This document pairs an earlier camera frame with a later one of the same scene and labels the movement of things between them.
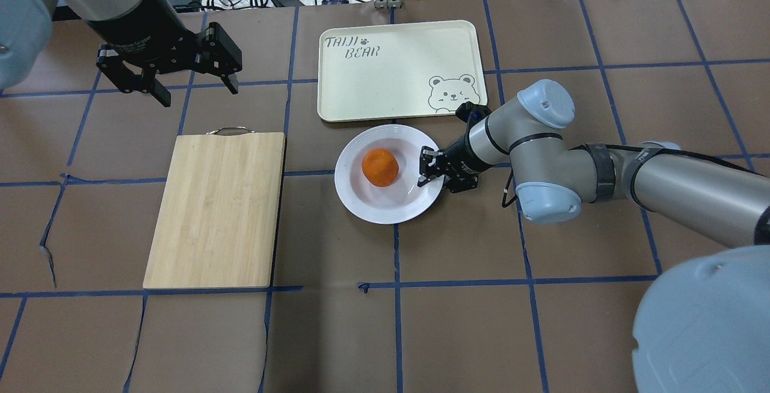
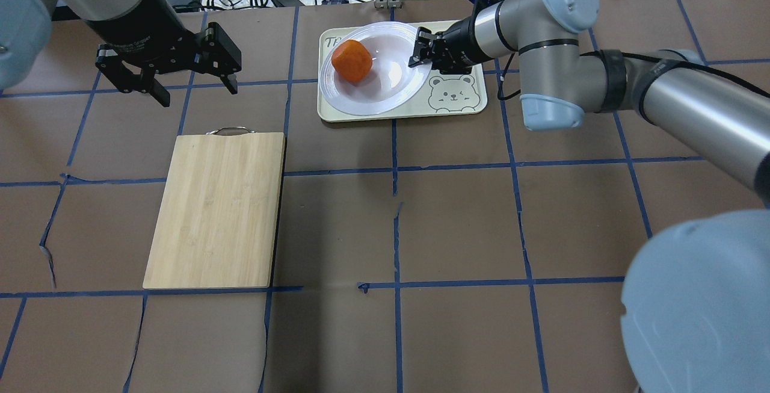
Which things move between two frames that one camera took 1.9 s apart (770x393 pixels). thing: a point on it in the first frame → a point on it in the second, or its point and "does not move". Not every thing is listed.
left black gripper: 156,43 does not move
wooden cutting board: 218,222 does not move
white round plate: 402,202 → 391,82
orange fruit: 380,167 → 352,59
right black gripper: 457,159 → 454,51
